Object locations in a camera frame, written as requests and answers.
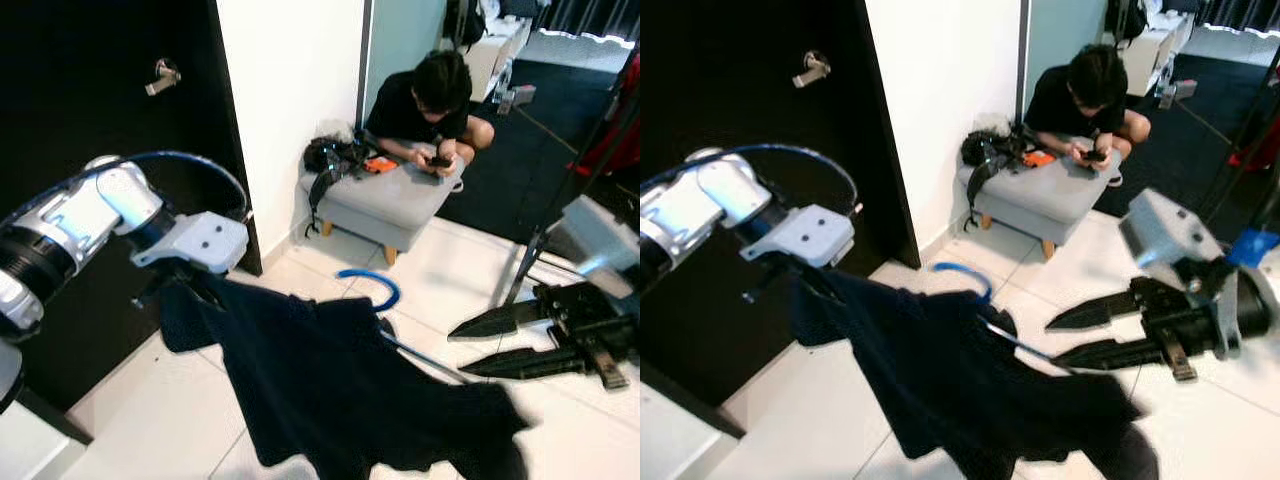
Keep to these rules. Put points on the white shelf unit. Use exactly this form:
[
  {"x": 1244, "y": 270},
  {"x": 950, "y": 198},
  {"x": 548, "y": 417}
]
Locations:
[
  {"x": 1155, "y": 50},
  {"x": 500, "y": 55}
]

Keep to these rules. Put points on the person in black t-shirt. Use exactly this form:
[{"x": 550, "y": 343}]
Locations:
[
  {"x": 1080, "y": 95},
  {"x": 420, "y": 100}
]

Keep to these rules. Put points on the grey upholstered ottoman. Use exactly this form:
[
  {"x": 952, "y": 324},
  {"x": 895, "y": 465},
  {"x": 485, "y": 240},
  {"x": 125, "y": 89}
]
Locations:
[
  {"x": 390, "y": 205},
  {"x": 1045, "y": 200}
]

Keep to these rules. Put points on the black door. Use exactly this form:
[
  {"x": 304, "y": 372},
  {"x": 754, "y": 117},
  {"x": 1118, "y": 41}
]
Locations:
[
  {"x": 760, "y": 100},
  {"x": 100, "y": 100}
]

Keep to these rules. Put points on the dark navy hoodie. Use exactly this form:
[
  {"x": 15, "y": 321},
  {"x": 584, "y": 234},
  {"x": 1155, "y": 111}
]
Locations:
[
  {"x": 960, "y": 390},
  {"x": 340, "y": 380}
]

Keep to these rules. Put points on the blue plastic hanger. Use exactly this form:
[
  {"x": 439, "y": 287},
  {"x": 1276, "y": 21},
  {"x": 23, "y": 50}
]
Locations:
[
  {"x": 370, "y": 275},
  {"x": 965, "y": 268}
]

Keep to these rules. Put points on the black backpack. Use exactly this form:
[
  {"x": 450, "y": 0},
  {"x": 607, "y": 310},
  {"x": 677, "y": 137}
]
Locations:
[
  {"x": 465, "y": 22},
  {"x": 1122, "y": 20}
]

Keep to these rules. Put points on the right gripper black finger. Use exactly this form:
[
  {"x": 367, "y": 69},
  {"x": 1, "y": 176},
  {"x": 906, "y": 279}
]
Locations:
[
  {"x": 1115, "y": 356},
  {"x": 520, "y": 364},
  {"x": 1100, "y": 312},
  {"x": 505, "y": 320}
]

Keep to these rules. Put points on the black smartphone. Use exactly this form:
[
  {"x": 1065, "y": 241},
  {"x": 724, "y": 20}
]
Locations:
[
  {"x": 439, "y": 161},
  {"x": 1092, "y": 156}
]

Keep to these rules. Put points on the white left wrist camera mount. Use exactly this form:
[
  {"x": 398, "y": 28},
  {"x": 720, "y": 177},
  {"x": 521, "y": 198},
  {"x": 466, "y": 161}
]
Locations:
[
  {"x": 805, "y": 235},
  {"x": 200, "y": 240}
]

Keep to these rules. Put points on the small orange object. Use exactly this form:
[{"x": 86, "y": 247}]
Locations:
[
  {"x": 1037, "y": 159},
  {"x": 380, "y": 166}
]

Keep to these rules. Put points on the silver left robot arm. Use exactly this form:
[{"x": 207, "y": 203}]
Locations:
[
  {"x": 700, "y": 210},
  {"x": 70, "y": 220}
]

